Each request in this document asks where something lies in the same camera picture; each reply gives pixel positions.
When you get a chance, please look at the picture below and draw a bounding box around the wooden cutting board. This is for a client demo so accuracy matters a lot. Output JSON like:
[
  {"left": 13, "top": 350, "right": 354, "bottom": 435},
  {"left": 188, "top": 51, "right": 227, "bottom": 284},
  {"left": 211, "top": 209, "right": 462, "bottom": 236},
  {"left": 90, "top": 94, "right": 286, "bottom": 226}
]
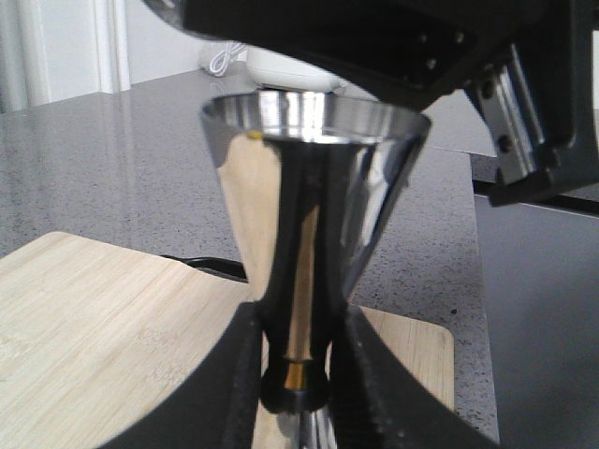
[{"left": 0, "top": 231, "right": 456, "bottom": 449}]

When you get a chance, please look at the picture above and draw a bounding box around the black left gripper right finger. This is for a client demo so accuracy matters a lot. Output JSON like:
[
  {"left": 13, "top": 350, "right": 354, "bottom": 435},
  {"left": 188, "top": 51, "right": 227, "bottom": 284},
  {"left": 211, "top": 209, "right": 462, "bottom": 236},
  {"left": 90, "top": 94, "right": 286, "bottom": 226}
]
[{"left": 329, "top": 306, "right": 498, "bottom": 448}]

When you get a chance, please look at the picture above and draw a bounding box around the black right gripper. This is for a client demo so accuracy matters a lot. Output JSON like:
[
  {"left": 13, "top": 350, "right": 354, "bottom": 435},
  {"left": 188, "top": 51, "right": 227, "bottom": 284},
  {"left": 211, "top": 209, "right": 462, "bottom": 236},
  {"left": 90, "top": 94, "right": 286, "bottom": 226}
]
[{"left": 181, "top": 1, "right": 598, "bottom": 206}]

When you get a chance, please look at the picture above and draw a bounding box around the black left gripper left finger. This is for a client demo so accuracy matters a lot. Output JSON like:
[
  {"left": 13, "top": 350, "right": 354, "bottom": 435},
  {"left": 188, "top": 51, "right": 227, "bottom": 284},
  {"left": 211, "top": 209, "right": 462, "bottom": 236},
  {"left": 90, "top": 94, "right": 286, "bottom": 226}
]
[{"left": 103, "top": 302, "right": 262, "bottom": 448}]

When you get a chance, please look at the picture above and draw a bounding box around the black metal board handle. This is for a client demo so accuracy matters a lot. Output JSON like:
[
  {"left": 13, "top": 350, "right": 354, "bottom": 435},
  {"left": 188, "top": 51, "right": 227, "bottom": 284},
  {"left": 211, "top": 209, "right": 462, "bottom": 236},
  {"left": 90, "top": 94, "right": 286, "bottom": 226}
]
[{"left": 161, "top": 254, "right": 248, "bottom": 283}]

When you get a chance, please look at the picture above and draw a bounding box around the steel double jigger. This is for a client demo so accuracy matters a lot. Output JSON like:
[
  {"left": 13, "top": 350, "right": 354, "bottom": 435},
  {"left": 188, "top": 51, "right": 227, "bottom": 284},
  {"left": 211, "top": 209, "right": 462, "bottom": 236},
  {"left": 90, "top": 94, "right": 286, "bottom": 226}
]
[{"left": 200, "top": 90, "right": 431, "bottom": 448}]

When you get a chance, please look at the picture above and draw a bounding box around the white appliance with cord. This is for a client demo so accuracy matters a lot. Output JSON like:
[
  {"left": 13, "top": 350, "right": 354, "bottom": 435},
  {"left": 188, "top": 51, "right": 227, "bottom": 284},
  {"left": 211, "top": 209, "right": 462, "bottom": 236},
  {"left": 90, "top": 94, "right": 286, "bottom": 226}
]
[{"left": 198, "top": 40, "right": 348, "bottom": 93}]

